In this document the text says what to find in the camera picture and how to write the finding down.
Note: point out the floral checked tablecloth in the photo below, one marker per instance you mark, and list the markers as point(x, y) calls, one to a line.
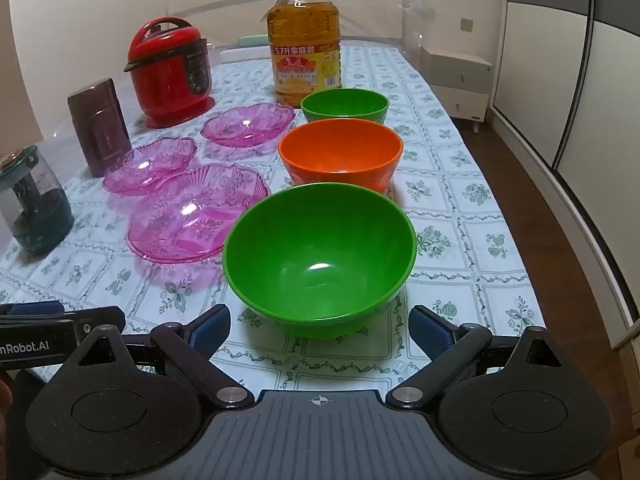
point(450, 200)

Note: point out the large green plastic bowl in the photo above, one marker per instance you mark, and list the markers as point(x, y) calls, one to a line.
point(320, 255)

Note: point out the orange plastic bowl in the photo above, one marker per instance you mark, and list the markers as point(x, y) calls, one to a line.
point(341, 152)

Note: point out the wall socket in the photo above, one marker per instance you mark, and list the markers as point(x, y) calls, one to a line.
point(467, 24)

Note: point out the large pink transparent plate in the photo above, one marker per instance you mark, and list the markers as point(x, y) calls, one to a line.
point(197, 215)

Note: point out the white bedside cabinet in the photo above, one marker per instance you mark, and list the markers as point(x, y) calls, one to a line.
point(462, 85)

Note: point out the small green plastic bowl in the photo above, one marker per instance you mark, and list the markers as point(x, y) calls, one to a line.
point(345, 104)

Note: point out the maroon rectangular container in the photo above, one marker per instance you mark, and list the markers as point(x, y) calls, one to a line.
point(99, 125)

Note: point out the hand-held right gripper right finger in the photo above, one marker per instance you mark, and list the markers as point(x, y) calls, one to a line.
point(429, 334)

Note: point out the small pink transparent plate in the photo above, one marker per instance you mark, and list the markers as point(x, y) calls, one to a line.
point(247, 124)
point(150, 164)

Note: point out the white flat box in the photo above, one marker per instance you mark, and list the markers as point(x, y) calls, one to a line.
point(245, 54)

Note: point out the glass jar with dark contents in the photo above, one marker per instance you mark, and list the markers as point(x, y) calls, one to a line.
point(32, 205)

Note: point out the white and grey wardrobe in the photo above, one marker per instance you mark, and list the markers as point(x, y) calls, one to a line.
point(565, 90)

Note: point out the large cooking oil bottle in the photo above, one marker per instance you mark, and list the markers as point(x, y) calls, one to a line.
point(306, 45)

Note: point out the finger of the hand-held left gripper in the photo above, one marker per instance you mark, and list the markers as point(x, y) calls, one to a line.
point(100, 316)

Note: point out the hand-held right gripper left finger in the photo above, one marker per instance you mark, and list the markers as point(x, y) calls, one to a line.
point(212, 334)

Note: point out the light green box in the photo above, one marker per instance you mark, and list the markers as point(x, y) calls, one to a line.
point(253, 40)

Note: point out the red electric pressure cooker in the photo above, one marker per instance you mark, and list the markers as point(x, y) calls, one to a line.
point(167, 72)

